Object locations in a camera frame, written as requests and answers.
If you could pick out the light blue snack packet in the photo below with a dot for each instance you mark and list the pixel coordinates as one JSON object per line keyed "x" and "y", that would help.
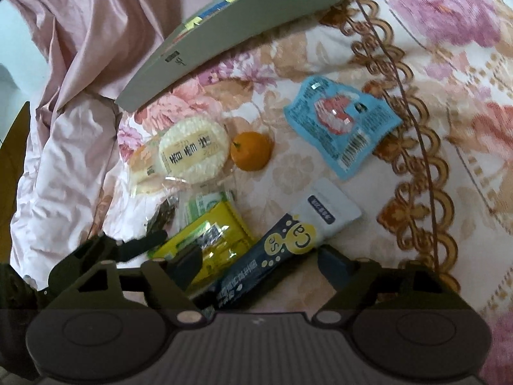
{"x": 320, "y": 128}

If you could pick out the pale pink duvet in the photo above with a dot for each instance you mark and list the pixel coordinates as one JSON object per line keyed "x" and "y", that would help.
{"x": 64, "y": 176}

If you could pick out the dark snack packet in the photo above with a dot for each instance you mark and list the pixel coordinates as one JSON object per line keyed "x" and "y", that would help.
{"x": 164, "y": 212}

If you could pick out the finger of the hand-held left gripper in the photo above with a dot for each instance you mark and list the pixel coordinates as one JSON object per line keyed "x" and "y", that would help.
{"x": 140, "y": 244}

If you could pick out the orange mandarin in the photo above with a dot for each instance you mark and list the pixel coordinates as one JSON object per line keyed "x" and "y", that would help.
{"x": 251, "y": 151}

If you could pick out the sandwich cake packet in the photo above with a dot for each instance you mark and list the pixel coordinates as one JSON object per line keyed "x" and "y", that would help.
{"x": 144, "y": 168}

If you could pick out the yellow snack packet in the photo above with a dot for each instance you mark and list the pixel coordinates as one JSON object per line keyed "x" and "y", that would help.
{"x": 224, "y": 224}

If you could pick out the round rice cracker packet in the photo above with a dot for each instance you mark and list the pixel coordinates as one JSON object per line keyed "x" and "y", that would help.
{"x": 192, "y": 148}

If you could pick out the wooden headboard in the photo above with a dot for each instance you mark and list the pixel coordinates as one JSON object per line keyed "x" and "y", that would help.
{"x": 16, "y": 148}

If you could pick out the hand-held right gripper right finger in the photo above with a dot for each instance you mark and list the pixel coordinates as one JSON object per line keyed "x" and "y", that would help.
{"x": 332, "y": 266}

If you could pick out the pink satin blanket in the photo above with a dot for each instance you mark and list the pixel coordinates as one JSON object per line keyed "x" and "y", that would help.
{"x": 88, "y": 28}

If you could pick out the floral bed sheet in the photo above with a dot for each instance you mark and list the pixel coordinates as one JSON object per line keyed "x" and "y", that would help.
{"x": 441, "y": 88}

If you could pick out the blue and white tube packet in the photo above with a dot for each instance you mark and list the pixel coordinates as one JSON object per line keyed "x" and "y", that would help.
{"x": 280, "y": 244}

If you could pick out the green and white snack packet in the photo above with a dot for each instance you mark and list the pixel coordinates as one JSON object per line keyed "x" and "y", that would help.
{"x": 204, "y": 204}

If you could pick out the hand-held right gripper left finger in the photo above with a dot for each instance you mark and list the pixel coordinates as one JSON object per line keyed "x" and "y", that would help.
{"x": 187, "y": 264}

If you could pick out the grey cardboard box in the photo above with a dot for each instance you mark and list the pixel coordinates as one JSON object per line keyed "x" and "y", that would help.
{"x": 224, "y": 36}

